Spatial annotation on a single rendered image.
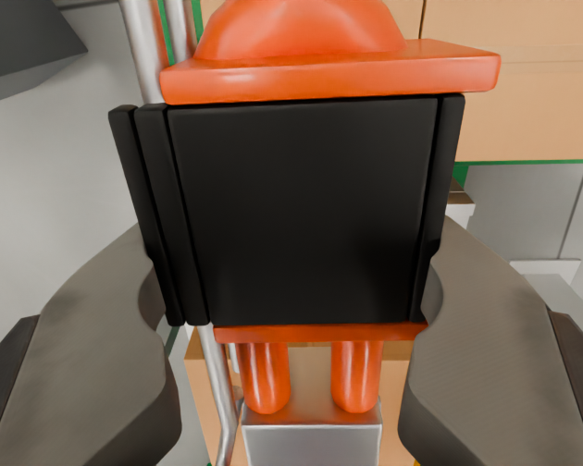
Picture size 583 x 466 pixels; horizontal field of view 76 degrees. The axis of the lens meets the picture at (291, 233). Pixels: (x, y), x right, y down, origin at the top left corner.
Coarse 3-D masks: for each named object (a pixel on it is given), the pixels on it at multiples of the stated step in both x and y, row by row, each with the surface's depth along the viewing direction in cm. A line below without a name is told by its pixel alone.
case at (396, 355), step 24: (192, 336) 61; (192, 360) 57; (384, 360) 56; (408, 360) 56; (192, 384) 60; (240, 384) 60; (384, 384) 59; (216, 408) 64; (384, 408) 63; (216, 432) 68; (240, 432) 68; (384, 432) 67; (216, 456) 73; (240, 456) 72; (384, 456) 71; (408, 456) 71
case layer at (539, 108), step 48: (384, 0) 66; (432, 0) 66; (480, 0) 65; (528, 0) 65; (576, 0) 65; (480, 48) 69; (528, 48) 69; (576, 48) 69; (480, 96) 74; (528, 96) 74; (576, 96) 74; (480, 144) 79; (528, 144) 79; (576, 144) 79
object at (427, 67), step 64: (192, 64) 9; (256, 64) 8; (320, 64) 8; (384, 64) 8; (448, 64) 8; (192, 128) 9; (256, 128) 9; (320, 128) 9; (384, 128) 9; (448, 128) 8; (192, 192) 9; (256, 192) 9; (320, 192) 9; (384, 192) 9; (448, 192) 9; (256, 256) 10; (320, 256) 10; (384, 256) 10; (256, 320) 12; (320, 320) 12; (384, 320) 12
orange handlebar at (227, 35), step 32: (256, 0) 9; (288, 0) 9; (320, 0) 9; (352, 0) 9; (224, 32) 9; (256, 32) 9; (288, 32) 9; (320, 32) 9; (352, 32) 9; (384, 32) 9; (256, 352) 14; (352, 352) 14; (256, 384) 15; (288, 384) 17; (352, 384) 15
